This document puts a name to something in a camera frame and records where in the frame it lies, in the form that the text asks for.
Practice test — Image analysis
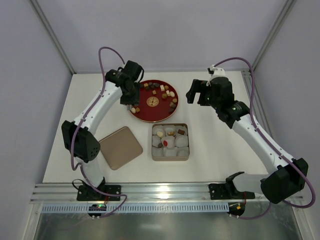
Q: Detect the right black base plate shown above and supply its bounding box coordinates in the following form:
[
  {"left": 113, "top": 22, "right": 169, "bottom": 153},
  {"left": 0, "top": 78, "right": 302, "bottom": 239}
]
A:
[{"left": 208, "top": 182, "right": 256, "bottom": 200}]

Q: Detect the gold square tin lid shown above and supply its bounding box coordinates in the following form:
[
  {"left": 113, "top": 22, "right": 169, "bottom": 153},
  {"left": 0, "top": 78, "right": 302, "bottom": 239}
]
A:
[{"left": 99, "top": 126, "right": 143, "bottom": 171}]

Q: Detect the white spiral chocolate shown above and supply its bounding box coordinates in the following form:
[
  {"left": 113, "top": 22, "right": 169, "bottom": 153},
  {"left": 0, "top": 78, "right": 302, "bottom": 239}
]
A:
[{"left": 156, "top": 131, "right": 164, "bottom": 138}]

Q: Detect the dark brown chocolate piece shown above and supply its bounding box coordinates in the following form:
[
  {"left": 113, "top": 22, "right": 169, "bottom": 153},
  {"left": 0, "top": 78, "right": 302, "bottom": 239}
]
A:
[{"left": 177, "top": 129, "right": 185, "bottom": 135}]

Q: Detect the gold square tin box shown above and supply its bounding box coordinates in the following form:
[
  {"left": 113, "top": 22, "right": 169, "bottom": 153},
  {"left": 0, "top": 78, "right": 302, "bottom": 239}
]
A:
[{"left": 151, "top": 123, "right": 190, "bottom": 162}]

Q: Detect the aluminium rail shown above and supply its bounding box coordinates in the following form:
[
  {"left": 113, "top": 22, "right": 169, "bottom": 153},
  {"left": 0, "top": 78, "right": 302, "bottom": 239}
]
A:
[{"left": 29, "top": 181, "right": 303, "bottom": 204}]

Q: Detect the right frame post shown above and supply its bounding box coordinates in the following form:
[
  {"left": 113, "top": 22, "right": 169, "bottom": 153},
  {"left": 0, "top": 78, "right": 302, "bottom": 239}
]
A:
[{"left": 252, "top": 0, "right": 297, "bottom": 71}]

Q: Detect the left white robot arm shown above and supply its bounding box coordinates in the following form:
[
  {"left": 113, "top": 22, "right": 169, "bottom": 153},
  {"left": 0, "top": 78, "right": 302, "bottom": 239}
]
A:
[{"left": 61, "top": 60, "right": 144, "bottom": 196}]

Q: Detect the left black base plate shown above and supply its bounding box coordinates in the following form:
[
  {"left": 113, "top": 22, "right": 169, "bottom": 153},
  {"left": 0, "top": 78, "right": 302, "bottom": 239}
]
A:
[{"left": 76, "top": 183, "right": 122, "bottom": 202}]

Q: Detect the frame post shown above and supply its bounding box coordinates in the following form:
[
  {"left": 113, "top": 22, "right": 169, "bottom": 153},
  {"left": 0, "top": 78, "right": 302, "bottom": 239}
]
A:
[
  {"left": 252, "top": 0, "right": 297, "bottom": 71},
  {"left": 28, "top": 0, "right": 76, "bottom": 75}
]

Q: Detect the left frame post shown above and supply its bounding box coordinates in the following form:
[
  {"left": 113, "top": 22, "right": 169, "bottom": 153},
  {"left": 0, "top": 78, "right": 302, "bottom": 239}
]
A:
[{"left": 28, "top": 0, "right": 76, "bottom": 75}]

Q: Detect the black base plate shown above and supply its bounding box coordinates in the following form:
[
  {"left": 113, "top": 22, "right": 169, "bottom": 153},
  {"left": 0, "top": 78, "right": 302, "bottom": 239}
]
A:
[
  {"left": 208, "top": 182, "right": 256, "bottom": 200},
  {"left": 76, "top": 183, "right": 122, "bottom": 202}
]

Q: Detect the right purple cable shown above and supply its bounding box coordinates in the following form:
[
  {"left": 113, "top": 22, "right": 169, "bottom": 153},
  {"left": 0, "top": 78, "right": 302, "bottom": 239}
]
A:
[{"left": 213, "top": 56, "right": 316, "bottom": 220}]

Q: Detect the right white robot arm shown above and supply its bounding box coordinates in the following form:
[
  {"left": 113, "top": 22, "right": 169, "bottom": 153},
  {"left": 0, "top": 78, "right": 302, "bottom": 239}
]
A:
[{"left": 186, "top": 77, "right": 309, "bottom": 204}]

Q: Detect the slotted cable duct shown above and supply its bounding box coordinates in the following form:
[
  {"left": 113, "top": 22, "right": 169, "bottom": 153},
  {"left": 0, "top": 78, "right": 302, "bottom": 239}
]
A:
[{"left": 41, "top": 202, "right": 229, "bottom": 214}]

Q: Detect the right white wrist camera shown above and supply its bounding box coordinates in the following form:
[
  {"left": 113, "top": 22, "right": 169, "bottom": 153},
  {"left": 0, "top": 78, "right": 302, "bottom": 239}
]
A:
[{"left": 207, "top": 65, "right": 226, "bottom": 83}]

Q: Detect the red round tray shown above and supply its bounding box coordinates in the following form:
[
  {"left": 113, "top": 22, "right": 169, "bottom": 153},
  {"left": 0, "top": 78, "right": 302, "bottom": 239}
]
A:
[{"left": 129, "top": 79, "right": 179, "bottom": 123}]

